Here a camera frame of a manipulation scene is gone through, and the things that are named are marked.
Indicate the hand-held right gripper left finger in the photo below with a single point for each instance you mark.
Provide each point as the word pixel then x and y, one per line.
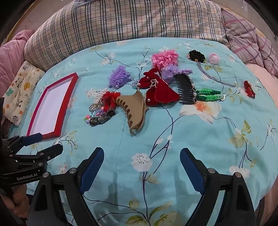
pixel 93 169

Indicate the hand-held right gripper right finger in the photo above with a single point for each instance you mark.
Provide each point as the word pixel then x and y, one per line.
pixel 191 169

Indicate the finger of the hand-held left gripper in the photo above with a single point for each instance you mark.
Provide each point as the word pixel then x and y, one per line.
pixel 53 151
pixel 32 138

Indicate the red jewelry tray box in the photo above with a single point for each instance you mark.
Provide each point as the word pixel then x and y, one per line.
pixel 52 106

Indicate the beige claw hair clip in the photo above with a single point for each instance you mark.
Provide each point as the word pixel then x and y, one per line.
pixel 134 113

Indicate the pearl hair clip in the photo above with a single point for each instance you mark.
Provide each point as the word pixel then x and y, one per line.
pixel 98 96

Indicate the red flower hair clip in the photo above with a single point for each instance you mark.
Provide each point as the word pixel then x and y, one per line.
pixel 109 97

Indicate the black jeweled hair comb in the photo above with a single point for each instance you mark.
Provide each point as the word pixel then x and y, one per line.
pixel 183 89

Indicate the red velvet bow hair clip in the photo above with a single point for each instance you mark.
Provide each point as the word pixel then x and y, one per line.
pixel 160 91

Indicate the purple lace flower hair clip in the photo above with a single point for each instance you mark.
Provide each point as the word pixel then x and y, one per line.
pixel 118 75

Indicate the purple lace scrunchie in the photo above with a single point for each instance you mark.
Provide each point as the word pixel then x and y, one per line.
pixel 168 72

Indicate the person's left hand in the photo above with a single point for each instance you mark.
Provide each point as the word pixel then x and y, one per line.
pixel 20 201

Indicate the blue floral bedsheet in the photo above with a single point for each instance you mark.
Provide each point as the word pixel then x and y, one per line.
pixel 195 134

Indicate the metal wristwatch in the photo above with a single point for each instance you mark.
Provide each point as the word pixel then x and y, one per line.
pixel 101 121

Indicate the animal print cushion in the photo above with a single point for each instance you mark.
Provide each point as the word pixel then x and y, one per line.
pixel 21 87

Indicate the pink quilt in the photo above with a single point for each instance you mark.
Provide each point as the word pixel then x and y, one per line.
pixel 10 56

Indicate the small red butterfly clip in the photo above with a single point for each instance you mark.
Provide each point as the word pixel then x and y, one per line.
pixel 249 89

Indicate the small pink pompom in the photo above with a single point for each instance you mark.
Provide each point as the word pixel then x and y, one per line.
pixel 214 58

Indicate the pale pink blanket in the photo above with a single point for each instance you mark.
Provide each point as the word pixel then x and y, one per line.
pixel 267 82

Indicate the purple plaid pillow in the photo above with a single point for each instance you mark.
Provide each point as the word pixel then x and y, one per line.
pixel 245 34

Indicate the grey plaid pillow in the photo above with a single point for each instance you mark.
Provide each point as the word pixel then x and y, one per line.
pixel 119 21

